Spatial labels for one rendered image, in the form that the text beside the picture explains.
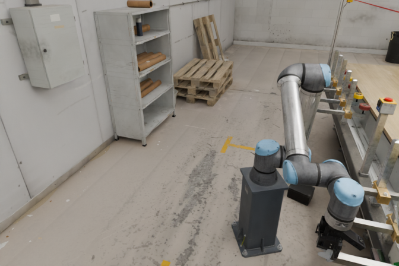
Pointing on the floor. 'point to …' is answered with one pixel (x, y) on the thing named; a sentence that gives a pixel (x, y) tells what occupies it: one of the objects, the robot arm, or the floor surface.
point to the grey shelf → (128, 94)
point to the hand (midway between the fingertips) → (329, 259)
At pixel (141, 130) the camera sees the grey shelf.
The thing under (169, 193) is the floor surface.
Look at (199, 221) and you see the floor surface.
